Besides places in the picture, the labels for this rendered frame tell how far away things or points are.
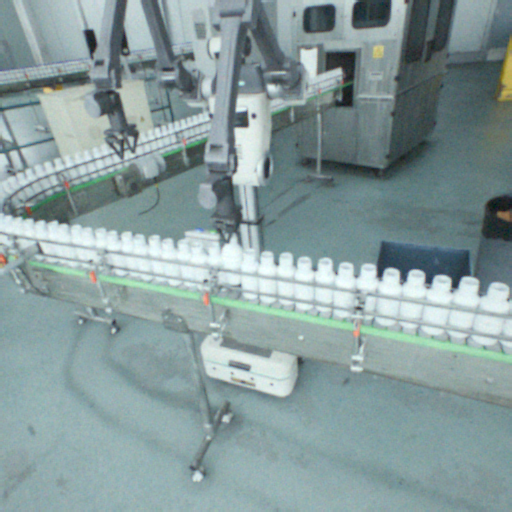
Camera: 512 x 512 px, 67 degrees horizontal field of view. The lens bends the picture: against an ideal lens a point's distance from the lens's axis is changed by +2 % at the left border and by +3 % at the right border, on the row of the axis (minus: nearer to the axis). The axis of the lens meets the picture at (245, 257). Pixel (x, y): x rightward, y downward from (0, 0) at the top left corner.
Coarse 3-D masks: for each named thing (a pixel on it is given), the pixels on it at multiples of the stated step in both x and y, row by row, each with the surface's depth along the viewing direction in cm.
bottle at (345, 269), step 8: (344, 264) 106; (344, 272) 103; (352, 272) 104; (336, 280) 106; (344, 280) 104; (352, 280) 105; (352, 288) 105; (336, 296) 108; (344, 296) 106; (352, 296) 107; (336, 304) 109; (344, 304) 108; (352, 304) 108; (336, 312) 111; (344, 312) 109
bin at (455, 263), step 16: (384, 256) 157; (400, 256) 155; (416, 256) 152; (432, 256) 149; (448, 256) 147; (464, 256) 145; (400, 272) 158; (432, 272) 153; (448, 272) 150; (464, 272) 144
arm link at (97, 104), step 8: (112, 72) 117; (112, 80) 118; (120, 80) 120; (96, 88) 122; (104, 88) 120; (112, 88) 119; (120, 88) 121; (88, 96) 115; (96, 96) 115; (104, 96) 118; (88, 104) 116; (96, 104) 115; (104, 104) 117; (88, 112) 118; (96, 112) 117; (104, 112) 118
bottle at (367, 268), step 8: (368, 264) 104; (368, 272) 101; (360, 280) 104; (368, 280) 103; (376, 280) 104; (360, 288) 104; (368, 288) 103; (376, 288) 103; (368, 296) 104; (368, 304) 106
